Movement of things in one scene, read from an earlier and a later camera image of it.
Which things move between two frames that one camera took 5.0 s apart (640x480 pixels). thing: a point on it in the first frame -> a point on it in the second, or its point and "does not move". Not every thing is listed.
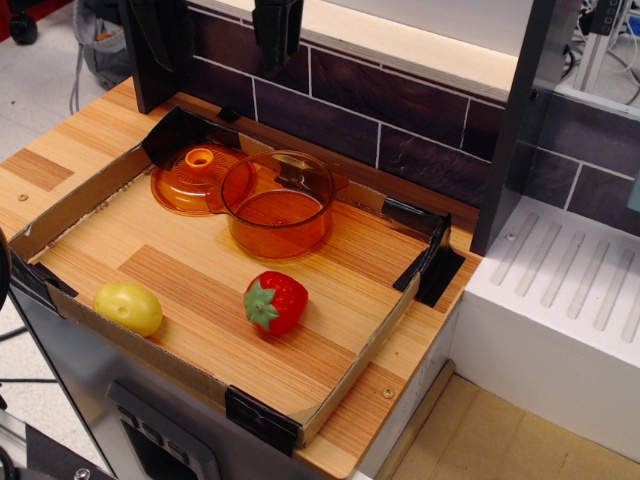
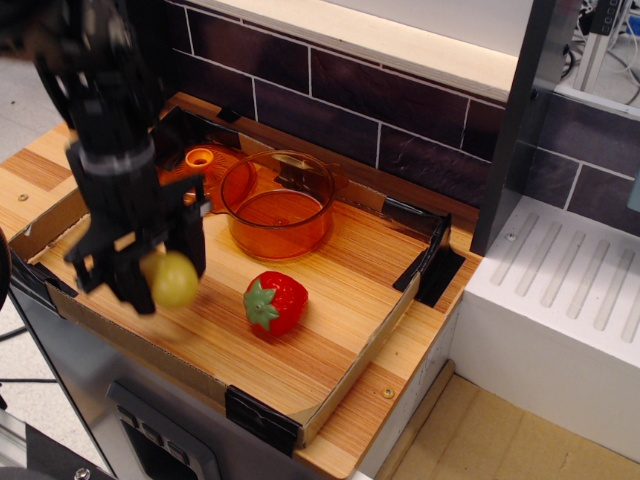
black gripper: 167,28 -> 128,204
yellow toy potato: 129,306 -> 172,277
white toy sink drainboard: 551,322 does not move
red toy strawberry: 275,301 does not move
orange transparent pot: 278,202 does not move
